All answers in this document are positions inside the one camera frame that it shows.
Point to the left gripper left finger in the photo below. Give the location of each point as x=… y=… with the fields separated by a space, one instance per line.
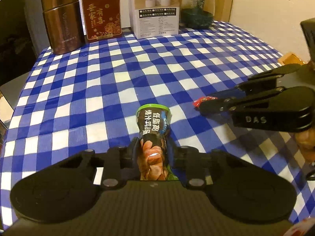
x=120 y=166

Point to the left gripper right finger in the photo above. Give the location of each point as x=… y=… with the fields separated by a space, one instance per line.
x=189 y=160

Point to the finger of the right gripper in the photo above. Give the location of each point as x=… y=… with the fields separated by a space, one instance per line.
x=222 y=105
x=257 y=83

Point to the small red candy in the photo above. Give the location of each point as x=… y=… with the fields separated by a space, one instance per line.
x=203 y=99

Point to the green black sausage snack pack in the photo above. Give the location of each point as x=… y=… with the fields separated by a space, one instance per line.
x=153 y=121

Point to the person's hand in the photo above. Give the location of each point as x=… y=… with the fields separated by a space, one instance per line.
x=306 y=144

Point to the orange plastic tray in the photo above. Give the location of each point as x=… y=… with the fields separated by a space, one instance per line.
x=290 y=58

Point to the blue white checkered tablecloth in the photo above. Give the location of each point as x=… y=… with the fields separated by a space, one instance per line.
x=87 y=99

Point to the glass jar with green base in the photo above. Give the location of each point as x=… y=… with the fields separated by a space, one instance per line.
x=197 y=14

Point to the white product box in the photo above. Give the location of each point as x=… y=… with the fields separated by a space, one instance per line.
x=152 y=18

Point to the red chinese gift tin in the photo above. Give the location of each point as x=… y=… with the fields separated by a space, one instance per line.
x=102 y=19

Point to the black appliance cabinet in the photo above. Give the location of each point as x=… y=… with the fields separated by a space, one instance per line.
x=23 y=37

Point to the brown metal canister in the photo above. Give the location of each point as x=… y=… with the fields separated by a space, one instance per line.
x=63 y=24

